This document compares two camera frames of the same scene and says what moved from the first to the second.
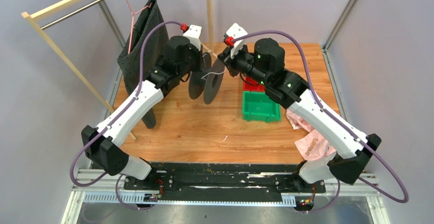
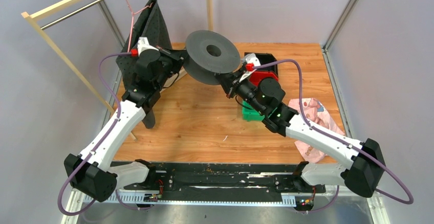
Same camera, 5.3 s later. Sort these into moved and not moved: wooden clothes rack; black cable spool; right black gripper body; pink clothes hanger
Moved: black cable spool; right black gripper body
Not moved: pink clothes hanger; wooden clothes rack
